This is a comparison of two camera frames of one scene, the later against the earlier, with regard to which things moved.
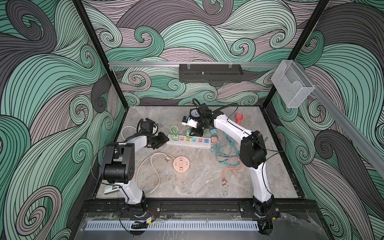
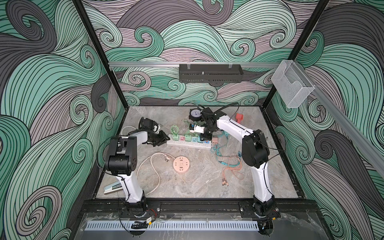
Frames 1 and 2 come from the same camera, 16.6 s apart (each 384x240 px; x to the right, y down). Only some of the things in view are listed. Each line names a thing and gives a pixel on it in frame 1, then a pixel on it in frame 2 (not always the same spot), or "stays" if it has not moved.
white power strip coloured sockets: [190, 141] stays
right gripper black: [196, 132] to [203, 136]
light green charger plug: [174, 130] stays
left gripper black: [161, 140] stays
